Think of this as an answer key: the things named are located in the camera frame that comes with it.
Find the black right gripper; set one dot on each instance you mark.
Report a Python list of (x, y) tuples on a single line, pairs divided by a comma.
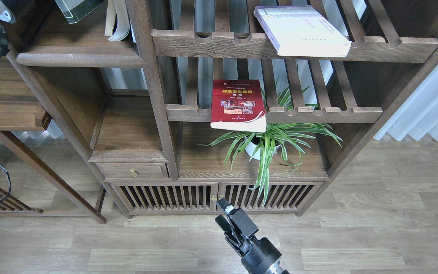
[(257, 256)]

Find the red paperback book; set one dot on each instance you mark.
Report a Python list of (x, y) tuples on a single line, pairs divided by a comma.
[(238, 105)]

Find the black yellow-green book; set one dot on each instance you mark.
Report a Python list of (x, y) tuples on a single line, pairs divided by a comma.
[(76, 10)]

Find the upright cream books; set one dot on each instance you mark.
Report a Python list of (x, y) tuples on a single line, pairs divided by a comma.
[(117, 25)]

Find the white plant pot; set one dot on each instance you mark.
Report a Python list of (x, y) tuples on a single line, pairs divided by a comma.
[(253, 148)]

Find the green spider plant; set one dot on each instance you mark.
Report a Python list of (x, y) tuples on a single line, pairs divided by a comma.
[(294, 134)]

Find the brass drawer knob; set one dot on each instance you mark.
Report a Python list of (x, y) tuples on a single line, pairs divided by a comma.
[(133, 173)]

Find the large dark wooden bookshelf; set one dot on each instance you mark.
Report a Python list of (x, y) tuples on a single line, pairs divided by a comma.
[(137, 107)]

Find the white paperback book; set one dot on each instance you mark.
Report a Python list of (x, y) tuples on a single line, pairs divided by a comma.
[(301, 31)]

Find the white pleated curtain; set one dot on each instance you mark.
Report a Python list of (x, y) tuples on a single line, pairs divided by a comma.
[(418, 116)]

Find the dark wooden side table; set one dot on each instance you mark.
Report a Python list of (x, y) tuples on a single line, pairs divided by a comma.
[(20, 110)]

